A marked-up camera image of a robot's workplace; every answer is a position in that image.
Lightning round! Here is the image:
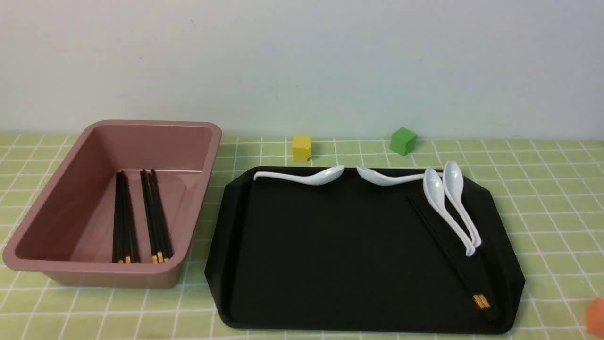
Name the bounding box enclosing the yellow cube block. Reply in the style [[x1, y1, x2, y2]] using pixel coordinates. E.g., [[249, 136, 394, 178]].
[[292, 136, 311, 163]]

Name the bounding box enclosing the white spoon far left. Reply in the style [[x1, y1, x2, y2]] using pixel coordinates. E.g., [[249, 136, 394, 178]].
[[253, 165, 345, 187]]

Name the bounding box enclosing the white spoon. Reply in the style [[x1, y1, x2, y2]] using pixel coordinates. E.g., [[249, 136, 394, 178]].
[[422, 168, 476, 257], [442, 161, 482, 249], [356, 167, 424, 187], [253, 165, 345, 187]]

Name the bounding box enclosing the white spoon centre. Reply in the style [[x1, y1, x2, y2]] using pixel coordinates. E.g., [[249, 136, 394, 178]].
[[356, 167, 424, 187]]

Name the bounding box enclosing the black plastic tray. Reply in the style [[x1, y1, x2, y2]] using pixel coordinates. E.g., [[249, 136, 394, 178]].
[[205, 166, 526, 334]]

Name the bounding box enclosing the green cube block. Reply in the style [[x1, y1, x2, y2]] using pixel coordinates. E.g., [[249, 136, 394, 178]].
[[390, 127, 417, 156]]

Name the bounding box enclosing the white spoon inner right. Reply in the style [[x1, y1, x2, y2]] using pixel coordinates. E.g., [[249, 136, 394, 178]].
[[422, 168, 476, 257]]

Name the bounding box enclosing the white spoon outer right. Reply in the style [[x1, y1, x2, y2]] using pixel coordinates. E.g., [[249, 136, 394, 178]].
[[442, 161, 482, 249]]

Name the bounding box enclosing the black chopstick bin right pair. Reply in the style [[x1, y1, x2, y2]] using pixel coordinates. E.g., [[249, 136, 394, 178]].
[[139, 170, 159, 264]]

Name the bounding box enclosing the black chopstick bin pair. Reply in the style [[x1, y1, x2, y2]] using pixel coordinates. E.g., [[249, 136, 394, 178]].
[[139, 170, 159, 264], [120, 171, 140, 264]]

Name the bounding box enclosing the black chopstick bin far right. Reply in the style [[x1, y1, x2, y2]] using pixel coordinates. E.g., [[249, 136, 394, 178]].
[[147, 169, 173, 262]]

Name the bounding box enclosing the black chopstick bin left pair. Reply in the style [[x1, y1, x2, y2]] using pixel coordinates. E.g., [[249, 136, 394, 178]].
[[120, 171, 140, 264]]

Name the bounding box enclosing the black chopstick bin far left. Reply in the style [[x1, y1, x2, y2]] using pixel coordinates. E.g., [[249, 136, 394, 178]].
[[112, 172, 123, 263]]

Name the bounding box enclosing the pink plastic bin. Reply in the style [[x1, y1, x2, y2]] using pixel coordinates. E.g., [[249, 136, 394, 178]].
[[2, 120, 222, 289]]

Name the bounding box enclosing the orange cube block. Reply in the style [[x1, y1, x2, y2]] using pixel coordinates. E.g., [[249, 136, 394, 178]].
[[585, 298, 604, 338]]

